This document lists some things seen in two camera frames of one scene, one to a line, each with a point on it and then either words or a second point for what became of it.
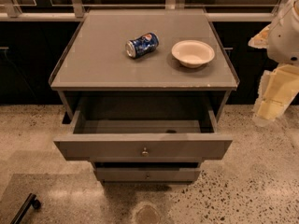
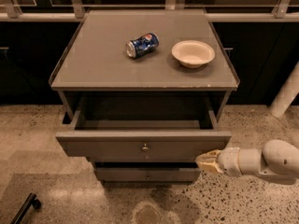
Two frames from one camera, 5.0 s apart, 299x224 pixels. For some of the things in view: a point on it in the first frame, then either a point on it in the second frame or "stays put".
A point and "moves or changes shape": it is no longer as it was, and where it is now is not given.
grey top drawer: (143, 127) moves or changes shape
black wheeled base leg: (29, 201) stays put
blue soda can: (142, 46) stays put
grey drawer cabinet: (145, 89) stays put
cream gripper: (284, 42) -> (230, 162)
